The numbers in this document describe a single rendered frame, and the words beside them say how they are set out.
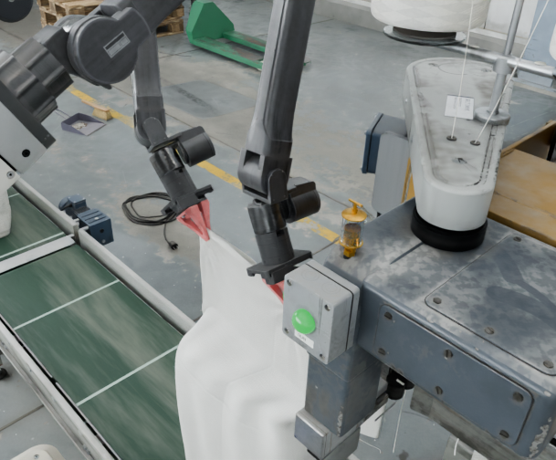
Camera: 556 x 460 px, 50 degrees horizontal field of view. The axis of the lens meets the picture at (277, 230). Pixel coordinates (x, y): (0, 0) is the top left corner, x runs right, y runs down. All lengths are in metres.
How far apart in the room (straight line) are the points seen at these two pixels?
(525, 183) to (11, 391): 2.01
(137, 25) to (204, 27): 5.52
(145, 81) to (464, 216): 0.74
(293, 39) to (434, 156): 0.30
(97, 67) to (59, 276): 1.63
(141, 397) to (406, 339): 1.26
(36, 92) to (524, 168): 0.69
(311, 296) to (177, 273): 2.24
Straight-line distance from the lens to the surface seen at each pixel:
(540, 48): 5.72
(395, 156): 1.08
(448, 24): 0.86
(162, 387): 1.84
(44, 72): 0.75
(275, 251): 0.98
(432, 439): 2.27
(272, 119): 0.93
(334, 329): 0.66
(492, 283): 0.70
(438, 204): 0.71
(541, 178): 0.96
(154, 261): 2.96
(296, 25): 0.94
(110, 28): 0.76
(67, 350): 2.01
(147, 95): 1.22
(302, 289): 0.66
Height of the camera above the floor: 1.74
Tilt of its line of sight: 33 degrees down
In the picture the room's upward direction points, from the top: 2 degrees clockwise
